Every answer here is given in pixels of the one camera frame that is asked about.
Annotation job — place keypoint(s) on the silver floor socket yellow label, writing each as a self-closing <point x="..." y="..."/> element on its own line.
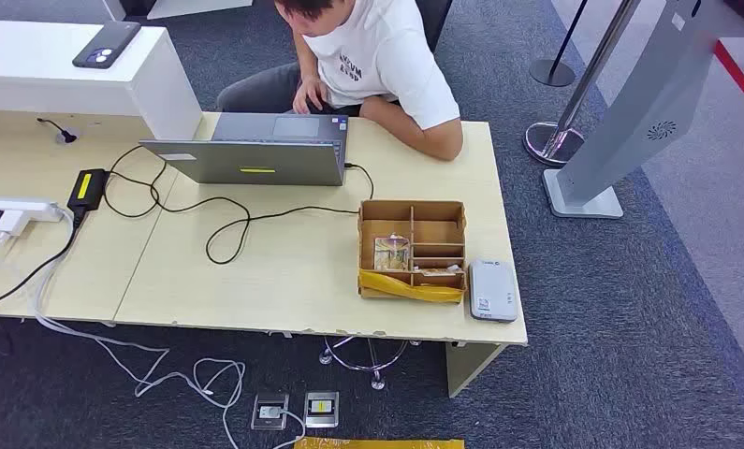
<point x="321" y="409"/>

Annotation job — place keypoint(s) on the person's left forearm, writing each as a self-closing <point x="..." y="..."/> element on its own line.
<point x="415" y="130"/>

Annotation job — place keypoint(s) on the white power strip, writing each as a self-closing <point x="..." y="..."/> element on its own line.
<point x="18" y="207"/>

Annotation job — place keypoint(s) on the person's right forearm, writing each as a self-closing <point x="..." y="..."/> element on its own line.
<point x="307" y="62"/>

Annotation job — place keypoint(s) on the person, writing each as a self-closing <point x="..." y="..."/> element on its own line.
<point x="378" y="56"/>

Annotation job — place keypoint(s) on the white furniture panel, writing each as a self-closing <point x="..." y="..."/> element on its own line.
<point x="192" y="6"/>

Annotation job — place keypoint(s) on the silver floor socket with plug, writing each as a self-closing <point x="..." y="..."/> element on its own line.
<point x="270" y="411"/>

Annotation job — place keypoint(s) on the chrome chair base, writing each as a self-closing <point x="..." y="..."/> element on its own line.
<point x="378" y="379"/>

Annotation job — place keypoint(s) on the white plug charger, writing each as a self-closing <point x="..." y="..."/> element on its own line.
<point x="13" y="222"/>

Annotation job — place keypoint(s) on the cardboard organiser box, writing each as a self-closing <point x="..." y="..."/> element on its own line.
<point x="384" y="217"/>

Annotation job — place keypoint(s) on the wooden desk side panel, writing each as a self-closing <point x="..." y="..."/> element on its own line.
<point x="467" y="365"/>

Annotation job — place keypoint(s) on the grey laptop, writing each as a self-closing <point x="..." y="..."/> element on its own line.
<point x="254" y="162"/>

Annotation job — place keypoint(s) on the red floor tape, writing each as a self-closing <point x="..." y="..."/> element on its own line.
<point x="743" y="82"/>

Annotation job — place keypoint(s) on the grey kiosk stand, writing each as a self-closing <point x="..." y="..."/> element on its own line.
<point x="644" y="99"/>

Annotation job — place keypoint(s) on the white card reader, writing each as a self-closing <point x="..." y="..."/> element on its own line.
<point x="492" y="290"/>

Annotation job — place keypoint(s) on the chrome stanchion post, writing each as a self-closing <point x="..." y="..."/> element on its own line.
<point x="588" y="68"/>

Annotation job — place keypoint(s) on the black stanchion post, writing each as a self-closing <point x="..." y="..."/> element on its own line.
<point x="552" y="72"/>

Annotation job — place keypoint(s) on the yellow floor tape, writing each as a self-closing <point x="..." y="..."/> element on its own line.
<point x="378" y="444"/>

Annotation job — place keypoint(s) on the black laptop power adapter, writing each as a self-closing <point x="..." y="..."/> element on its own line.
<point x="87" y="189"/>

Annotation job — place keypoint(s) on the person's right hand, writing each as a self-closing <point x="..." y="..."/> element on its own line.
<point x="311" y="93"/>

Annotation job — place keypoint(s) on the patterned room key card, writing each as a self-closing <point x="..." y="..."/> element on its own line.
<point x="391" y="253"/>
<point x="440" y="270"/>

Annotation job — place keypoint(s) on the dark smartphone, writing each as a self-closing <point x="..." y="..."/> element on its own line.
<point x="106" y="44"/>

